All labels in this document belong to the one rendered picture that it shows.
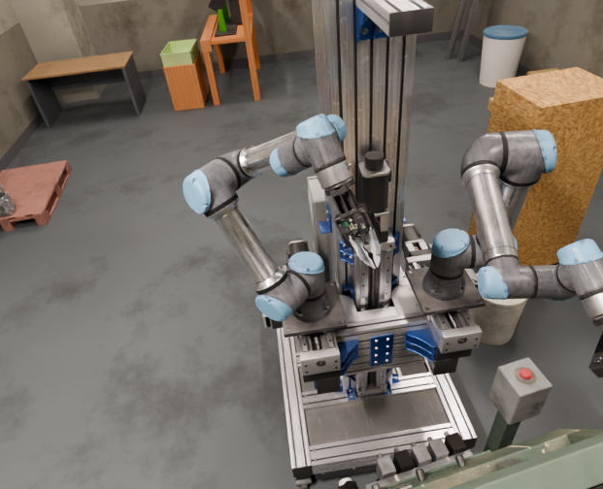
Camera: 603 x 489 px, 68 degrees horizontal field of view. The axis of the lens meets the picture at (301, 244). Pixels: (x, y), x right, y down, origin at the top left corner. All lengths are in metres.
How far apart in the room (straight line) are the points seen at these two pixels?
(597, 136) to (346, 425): 2.02
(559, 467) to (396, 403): 2.09
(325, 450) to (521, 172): 1.49
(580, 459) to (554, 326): 2.86
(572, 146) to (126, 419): 2.87
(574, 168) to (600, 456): 2.71
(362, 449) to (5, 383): 2.23
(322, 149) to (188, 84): 5.34
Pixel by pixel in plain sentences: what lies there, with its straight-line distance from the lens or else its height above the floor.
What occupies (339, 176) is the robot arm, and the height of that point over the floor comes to 1.75.
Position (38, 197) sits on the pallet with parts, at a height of 0.13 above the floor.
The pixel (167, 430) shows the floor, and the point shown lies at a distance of 2.73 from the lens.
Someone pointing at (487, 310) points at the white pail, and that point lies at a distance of 2.74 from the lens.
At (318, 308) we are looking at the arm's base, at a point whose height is 1.09.
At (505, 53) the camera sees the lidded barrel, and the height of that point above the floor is 0.42.
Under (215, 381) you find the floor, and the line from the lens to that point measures 2.81.
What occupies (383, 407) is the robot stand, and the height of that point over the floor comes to 0.21.
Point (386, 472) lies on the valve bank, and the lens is 1.63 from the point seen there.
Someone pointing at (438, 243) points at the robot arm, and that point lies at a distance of 1.58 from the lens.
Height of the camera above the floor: 2.25
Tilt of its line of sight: 39 degrees down
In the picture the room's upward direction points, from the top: 7 degrees counter-clockwise
